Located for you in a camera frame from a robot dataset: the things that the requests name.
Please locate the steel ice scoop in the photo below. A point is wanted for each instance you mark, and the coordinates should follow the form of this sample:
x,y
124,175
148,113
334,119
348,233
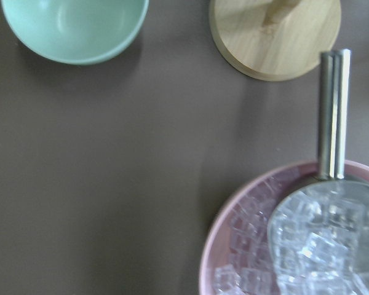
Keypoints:
x,y
332,153

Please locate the green bowl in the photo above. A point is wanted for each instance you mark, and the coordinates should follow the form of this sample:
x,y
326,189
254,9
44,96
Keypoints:
x,y
76,32

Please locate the wooden stand with round base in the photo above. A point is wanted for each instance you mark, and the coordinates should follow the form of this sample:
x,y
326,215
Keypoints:
x,y
274,40

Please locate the pink bowl with ice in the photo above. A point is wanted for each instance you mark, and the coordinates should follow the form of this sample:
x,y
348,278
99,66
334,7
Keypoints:
x,y
236,257

